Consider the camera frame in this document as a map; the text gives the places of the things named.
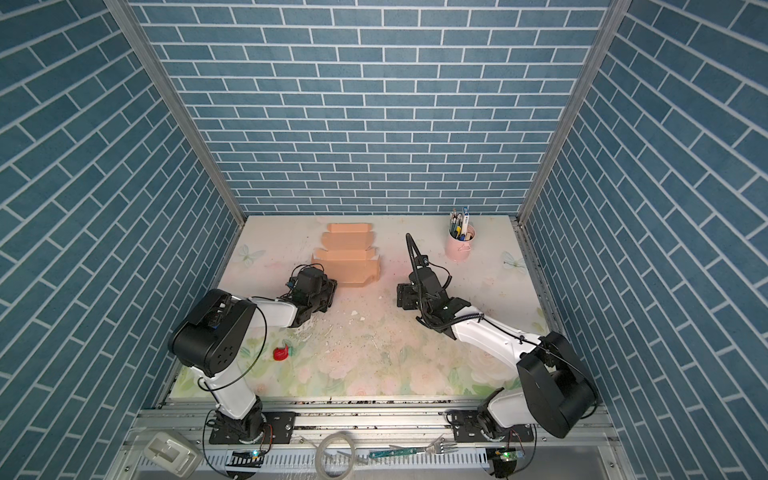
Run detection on aluminium right corner post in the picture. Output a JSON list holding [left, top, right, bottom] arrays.
[[517, 0, 631, 228]]

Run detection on white plastic holder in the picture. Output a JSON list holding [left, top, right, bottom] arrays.
[[143, 431, 203, 479]]

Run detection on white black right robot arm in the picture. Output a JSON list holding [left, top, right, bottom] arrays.
[[396, 267, 600, 439]]

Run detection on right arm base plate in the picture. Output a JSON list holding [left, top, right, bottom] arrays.
[[443, 410, 534, 443]]

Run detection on pink metal pen cup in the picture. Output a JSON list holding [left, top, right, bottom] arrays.
[[444, 225, 476, 262]]

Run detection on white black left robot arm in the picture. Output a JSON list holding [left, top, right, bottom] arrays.
[[168, 263, 338, 423]]

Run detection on aluminium left corner post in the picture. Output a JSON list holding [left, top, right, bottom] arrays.
[[104, 0, 246, 227]]

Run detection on green handled fork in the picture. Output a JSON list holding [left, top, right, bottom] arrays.
[[368, 437, 458, 460]]

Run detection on white labelled marker pen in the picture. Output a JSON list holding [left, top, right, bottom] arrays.
[[459, 208, 469, 241]]

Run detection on small red toy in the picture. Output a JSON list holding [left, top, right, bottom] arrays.
[[272, 346, 291, 362]]

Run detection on peach cardboard paper box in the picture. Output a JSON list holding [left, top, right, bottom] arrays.
[[312, 223, 381, 288]]

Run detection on aluminium front rail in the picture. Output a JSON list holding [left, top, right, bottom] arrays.
[[122, 397, 619, 448]]

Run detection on aluminium corner post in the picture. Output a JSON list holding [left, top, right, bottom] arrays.
[[104, 0, 246, 227], [517, 0, 631, 228]]

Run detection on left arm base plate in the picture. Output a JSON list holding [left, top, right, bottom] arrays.
[[206, 411, 297, 445]]

